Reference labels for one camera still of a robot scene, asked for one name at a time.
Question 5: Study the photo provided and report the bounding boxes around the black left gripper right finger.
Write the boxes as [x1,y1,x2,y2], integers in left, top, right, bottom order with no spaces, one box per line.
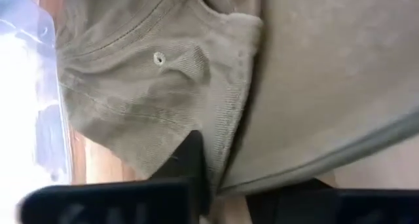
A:
[245,177,419,224]

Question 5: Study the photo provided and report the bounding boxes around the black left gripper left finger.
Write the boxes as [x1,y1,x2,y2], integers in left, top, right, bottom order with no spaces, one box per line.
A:
[19,130,210,224]

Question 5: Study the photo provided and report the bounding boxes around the tan baseball cap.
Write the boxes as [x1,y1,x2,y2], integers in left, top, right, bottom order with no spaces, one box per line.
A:
[54,0,419,198]

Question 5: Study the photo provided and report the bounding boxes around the tall clear plastic bin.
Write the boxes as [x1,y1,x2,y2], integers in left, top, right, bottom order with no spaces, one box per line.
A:
[0,0,73,185]

